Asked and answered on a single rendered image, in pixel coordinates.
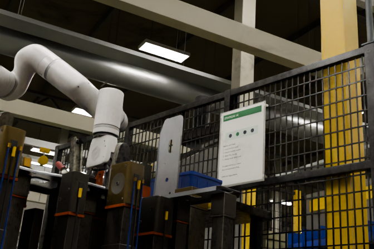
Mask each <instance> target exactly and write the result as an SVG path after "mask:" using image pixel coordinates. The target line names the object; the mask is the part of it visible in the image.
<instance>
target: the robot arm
mask: <svg viewBox="0 0 374 249"><path fill-rule="evenodd" d="M35 73H38V74H39V75H40V76H41V77H43V78H44V79H45V80H46V81H48V82H49V83H50V84H51V85H53V86H54V87H56V88H57V89H58V90H59V91H61V92H62V93H63V94H65V95H66V96H67V97H69V98H70V99H71V100H73V101H74V102H75V103H76V104H77V105H78V106H79V107H81V108H82V109H83V110H84V111H85V112H86V113H88V114H89V115H90V116H91V117H93V118H94V119H95V120H94V125H93V133H92V135H93V139H92V142H91V145H90V149H89V152H88V157H87V163H86V166H85V170H86V174H88V175H89V179H88V182H91V183H94V184H96V178H95V177H96V175H97V173H98V171H103V170H105V171H106V172H104V180H103V186H106V182H107V178H108V175H109V171H110V167H111V162H112V158H113V155H114V151H115V147H116V145H117V139H118V138H119V132H121V131H123V130H124V129H125V128H126V127H127V125H128V119H127V115H126V114H125V112H124V111H123V108H122V106H123V100H124V93H123V92H122V91H121V90H119V89H116V88H110V87H107V88H102V89H100V90H98V89H97V88H96V87H95V86H94V85H93V84H92V83H91V82H90V81H89V80H88V79H87V78H85V77H84V76H83V75H82V74H81V73H79V72H78V71H77V70H75V69H74V68H73V67H71V66H70V65H69V64H68V63H66V62H65V61H64V60H62V59H61V58H60V57H58V56H57V55H55V54H54V53H53V52H51V51H50V50H49V49H47V48H46V47H44V46H42V45H40V44H31V45H29V46H26V47H24V48H23V49H21V50H20V51H19V52H18V53H17V54H16V56H15V58H14V69H13V71H12V72H10V71H8V70H7V69H5V68H4V67H2V66H1V65H0V99H2V100H5V101H13V100H16V99H18V98H20V97H22V96H23V95H24V94H25V92H26V90H27V88H28V86H29V84H30V81H31V79H32V77H33V76H34V74H35ZM94 167H95V168H96V169H95V168H94ZM92 171H94V174H93V173H92Z"/></svg>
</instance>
